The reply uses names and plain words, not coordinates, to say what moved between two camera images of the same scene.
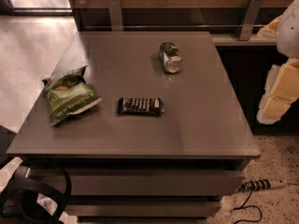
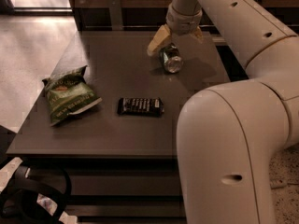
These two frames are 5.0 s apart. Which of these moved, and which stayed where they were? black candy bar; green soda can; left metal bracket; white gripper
Moved: white gripper
Stayed: left metal bracket; black candy bar; green soda can
